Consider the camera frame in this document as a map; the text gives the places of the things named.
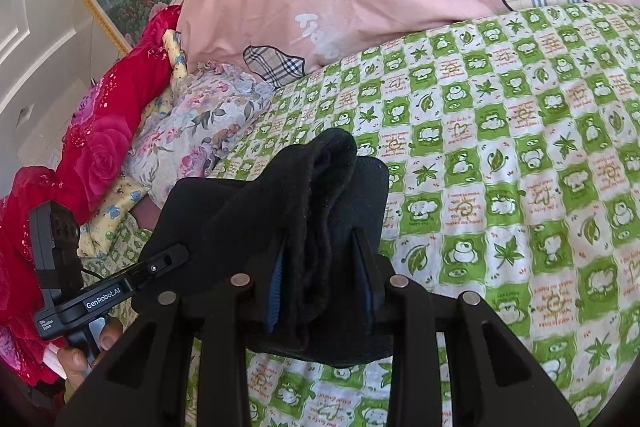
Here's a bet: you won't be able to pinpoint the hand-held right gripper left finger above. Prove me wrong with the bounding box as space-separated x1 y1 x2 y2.
54 237 296 427

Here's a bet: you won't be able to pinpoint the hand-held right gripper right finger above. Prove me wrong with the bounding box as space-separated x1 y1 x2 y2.
350 229 581 427

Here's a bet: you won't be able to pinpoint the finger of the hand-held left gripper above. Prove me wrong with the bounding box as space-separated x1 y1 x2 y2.
127 244 190 292

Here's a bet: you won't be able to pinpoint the black pants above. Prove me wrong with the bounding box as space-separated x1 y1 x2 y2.
139 128 441 369

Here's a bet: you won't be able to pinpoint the person's left hand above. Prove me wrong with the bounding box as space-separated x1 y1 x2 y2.
56 317 123 400

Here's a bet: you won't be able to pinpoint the red floral blanket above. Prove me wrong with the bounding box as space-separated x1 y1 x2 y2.
0 4 183 388

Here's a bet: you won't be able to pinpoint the green checked bed sheet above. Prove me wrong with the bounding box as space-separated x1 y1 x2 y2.
65 2 640 427

